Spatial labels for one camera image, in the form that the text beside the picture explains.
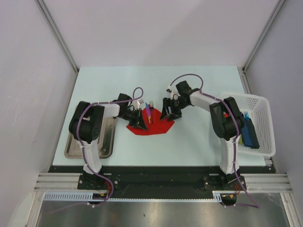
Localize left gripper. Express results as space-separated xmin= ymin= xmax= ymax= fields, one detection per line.
xmin=120 ymin=108 xmax=147 ymax=131

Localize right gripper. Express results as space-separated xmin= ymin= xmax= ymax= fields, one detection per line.
xmin=160 ymin=97 xmax=189 ymax=122

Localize red paper napkin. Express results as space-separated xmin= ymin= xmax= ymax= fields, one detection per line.
xmin=126 ymin=108 xmax=175 ymax=136

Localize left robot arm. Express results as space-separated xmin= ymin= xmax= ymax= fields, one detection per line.
xmin=69 ymin=93 xmax=147 ymax=189

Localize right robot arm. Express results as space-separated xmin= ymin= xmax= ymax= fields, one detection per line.
xmin=160 ymin=81 xmax=244 ymax=190

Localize green rolled napkin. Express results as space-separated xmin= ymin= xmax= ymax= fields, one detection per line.
xmin=239 ymin=135 xmax=243 ymax=145

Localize blue rolled napkin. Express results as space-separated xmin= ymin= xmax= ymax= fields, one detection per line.
xmin=241 ymin=113 xmax=253 ymax=148

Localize dark navy rolled napkin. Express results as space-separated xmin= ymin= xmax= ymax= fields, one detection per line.
xmin=244 ymin=112 xmax=260 ymax=149

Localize white plastic basket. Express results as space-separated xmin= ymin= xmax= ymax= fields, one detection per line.
xmin=220 ymin=92 xmax=276 ymax=157

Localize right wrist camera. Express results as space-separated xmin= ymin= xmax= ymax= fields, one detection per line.
xmin=166 ymin=85 xmax=178 ymax=96

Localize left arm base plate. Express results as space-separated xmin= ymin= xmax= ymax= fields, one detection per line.
xmin=77 ymin=173 xmax=120 ymax=190

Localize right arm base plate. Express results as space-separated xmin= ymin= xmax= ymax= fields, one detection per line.
xmin=202 ymin=175 xmax=247 ymax=191

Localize white cable duct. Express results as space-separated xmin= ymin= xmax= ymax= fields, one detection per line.
xmin=44 ymin=191 xmax=237 ymax=202

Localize aluminium frame rail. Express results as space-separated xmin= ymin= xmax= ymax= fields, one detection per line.
xmin=35 ymin=173 xmax=293 ymax=193

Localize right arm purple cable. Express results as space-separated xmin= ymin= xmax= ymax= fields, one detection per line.
xmin=169 ymin=73 xmax=261 ymax=209

